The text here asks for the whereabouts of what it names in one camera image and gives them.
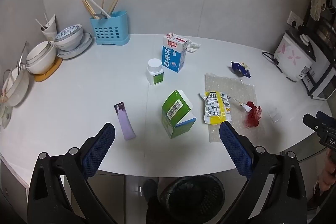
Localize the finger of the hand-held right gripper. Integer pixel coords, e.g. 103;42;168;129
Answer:
316;111;336;126
303;113;336;133

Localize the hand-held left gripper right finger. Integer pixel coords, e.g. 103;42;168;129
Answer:
219;121;307;224

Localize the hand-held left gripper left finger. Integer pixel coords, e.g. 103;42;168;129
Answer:
28;122;118;224

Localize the red mesh net with tag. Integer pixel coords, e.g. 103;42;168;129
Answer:
233;98;262;128

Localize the small clear plastic piece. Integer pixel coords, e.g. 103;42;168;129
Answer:
268;108;282;123

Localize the black mesh trash bin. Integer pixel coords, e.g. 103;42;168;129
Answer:
160;174;226;224

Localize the green and white carton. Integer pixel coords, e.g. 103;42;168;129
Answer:
161;90;197;139

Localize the dark blue cookie wrapper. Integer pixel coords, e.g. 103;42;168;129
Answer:
231;61;252;78

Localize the person's right hand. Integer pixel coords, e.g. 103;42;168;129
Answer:
314;157;336;191

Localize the white countertop oven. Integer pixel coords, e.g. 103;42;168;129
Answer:
302;43;336;101

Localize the yellow snack packet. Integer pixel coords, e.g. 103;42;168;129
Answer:
199;91;232;125

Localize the clear bubble wrap sheet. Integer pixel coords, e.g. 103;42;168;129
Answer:
205;73;265;143

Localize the person's grey shoe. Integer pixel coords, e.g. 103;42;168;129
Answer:
142;179;159;201

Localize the white floral rice cooker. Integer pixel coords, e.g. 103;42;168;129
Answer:
273;28;317;82

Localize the person's leg in dark pants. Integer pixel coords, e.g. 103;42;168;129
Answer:
146;198;168;224

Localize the black metal rack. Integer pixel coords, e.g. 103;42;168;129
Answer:
312;0;336;56

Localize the white pill bottle green label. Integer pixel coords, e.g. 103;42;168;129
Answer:
146;59;164;86

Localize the white bowl with dark rim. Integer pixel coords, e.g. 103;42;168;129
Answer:
26;56;57;75
26;41;56;65

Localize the plate with green pattern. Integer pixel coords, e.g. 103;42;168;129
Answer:
0;105;13;128

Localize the tilted white floral bowl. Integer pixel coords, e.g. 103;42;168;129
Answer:
1;68;30;107

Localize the crumpled clear plastic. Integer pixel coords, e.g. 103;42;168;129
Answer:
185;39;201;53

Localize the blue and white milk carton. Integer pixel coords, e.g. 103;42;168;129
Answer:
161;32;188;73

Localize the blue patterned bowl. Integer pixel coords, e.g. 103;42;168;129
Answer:
55;24;84;51

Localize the cream hanging rag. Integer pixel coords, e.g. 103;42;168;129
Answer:
310;0;327;21

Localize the blue plastic utensil holder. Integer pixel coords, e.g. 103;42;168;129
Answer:
90;10;130;45

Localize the white cup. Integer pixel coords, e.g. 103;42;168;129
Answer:
42;14;58;42

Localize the bundle of wooden chopsticks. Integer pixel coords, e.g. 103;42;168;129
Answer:
83;0;122;20

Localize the white plastic spoon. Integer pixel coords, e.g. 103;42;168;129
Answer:
88;0;112;18

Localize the black power cable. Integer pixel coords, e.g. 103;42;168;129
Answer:
262;51;282;73

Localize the white wall socket with plug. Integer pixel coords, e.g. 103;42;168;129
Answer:
287;11;303;28

